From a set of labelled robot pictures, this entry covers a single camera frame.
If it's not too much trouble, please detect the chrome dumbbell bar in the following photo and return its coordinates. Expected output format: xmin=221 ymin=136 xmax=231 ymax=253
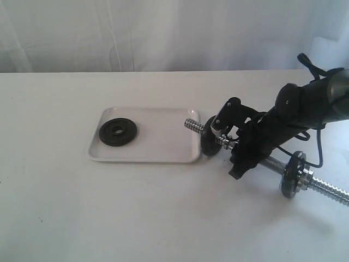
xmin=184 ymin=118 xmax=348 ymax=207

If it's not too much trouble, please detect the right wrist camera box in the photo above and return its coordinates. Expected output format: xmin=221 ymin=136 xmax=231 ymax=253
xmin=210 ymin=97 xmax=241 ymax=137

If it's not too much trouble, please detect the white curtain backdrop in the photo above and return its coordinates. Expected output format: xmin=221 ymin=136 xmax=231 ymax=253
xmin=1 ymin=1 xmax=348 ymax=73

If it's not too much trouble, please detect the black plate without collar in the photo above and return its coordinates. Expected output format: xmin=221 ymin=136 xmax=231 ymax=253
xmin=200 ymin=115 xmax=222 ymax=157

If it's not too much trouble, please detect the chrome spin-lock collar nut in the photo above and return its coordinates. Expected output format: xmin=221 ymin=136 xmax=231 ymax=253
xmin=296 ymin=164 xmax=314 ymax=192

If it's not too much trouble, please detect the white rectangular tray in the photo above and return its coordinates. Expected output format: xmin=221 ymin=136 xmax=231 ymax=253
xmin=87 ymin=107 xmax=201 ymax=163

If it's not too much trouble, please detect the black weight plate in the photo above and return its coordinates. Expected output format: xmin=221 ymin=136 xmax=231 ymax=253
xmin=99 ymin=117 xmax=138 ymax=147

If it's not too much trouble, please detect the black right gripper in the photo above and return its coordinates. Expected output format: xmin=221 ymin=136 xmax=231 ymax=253
xmin=228 ymin=102 xmax=275 ymax=180

